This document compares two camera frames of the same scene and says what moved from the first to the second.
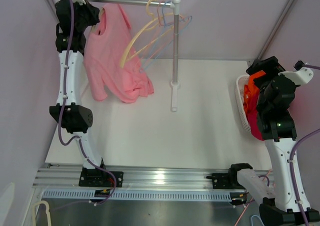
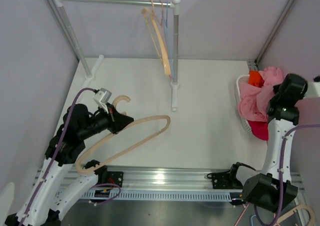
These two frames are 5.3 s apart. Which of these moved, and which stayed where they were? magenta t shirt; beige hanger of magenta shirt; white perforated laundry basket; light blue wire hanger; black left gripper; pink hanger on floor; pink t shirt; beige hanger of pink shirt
Moved: beige hanger of magenta shirt; black left gripper; beige hanger of pink shirt; light blue wire hanger; pink t shirt
Stayed: white perforated laundry basket; magenta t shirt; pink hanger on floor
